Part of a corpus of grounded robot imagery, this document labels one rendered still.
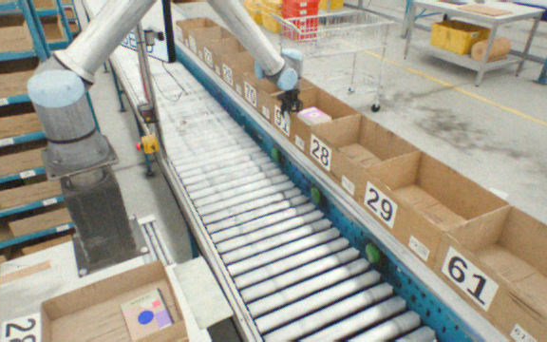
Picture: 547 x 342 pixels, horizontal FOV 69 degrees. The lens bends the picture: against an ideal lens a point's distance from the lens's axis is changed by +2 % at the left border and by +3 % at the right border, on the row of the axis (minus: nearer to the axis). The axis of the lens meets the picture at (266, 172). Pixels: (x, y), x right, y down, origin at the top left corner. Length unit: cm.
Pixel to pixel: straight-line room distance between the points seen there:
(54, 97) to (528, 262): 155
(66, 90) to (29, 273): 74
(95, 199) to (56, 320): 41
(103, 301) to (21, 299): 29
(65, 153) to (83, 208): 22
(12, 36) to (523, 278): 221
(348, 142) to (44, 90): 130
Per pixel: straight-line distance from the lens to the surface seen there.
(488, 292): 128
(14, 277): 177
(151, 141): 214
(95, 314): 150
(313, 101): 225
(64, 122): 136
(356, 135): 198
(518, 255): 156
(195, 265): 155
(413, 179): 175
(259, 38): 153
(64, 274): 169
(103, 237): 160
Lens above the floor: 186
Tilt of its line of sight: 34 degrees down
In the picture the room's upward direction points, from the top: 1 degrees counter-clockwise
